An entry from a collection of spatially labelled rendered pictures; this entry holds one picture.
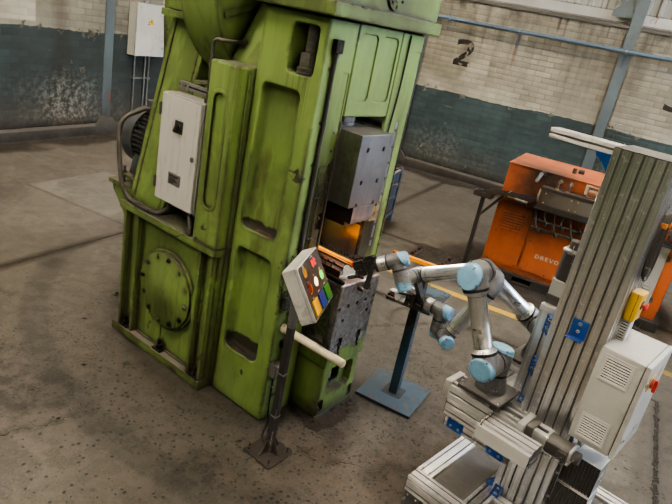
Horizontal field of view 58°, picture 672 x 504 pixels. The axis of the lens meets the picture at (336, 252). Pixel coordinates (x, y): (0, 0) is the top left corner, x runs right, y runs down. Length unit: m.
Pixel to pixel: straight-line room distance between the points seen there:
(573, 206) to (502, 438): 3.89
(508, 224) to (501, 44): 4.69
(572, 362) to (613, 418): 0.28
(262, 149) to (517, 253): 4.02
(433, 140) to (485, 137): 0.93
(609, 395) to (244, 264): 2.02
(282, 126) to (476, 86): 7.83
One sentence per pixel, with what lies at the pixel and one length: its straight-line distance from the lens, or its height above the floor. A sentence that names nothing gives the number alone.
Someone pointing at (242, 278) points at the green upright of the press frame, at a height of 0.79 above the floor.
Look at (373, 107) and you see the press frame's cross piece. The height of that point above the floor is 1.88.
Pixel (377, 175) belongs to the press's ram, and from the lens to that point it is 3.38.
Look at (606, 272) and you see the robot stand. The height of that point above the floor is 1.52.
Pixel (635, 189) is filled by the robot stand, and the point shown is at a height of 1.89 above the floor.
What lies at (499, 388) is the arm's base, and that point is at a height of 0.86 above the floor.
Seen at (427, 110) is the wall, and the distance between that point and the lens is 11.10.
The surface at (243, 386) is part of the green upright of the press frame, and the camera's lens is 3.76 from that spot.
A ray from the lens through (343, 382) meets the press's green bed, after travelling 3.96.
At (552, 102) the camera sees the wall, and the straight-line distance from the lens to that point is 10.59.
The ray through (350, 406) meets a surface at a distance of 4.03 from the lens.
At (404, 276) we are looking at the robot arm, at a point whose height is 1.22.
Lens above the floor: 2.30
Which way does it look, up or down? 21 degrees down
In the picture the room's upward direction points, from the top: 11 degrees clockwise
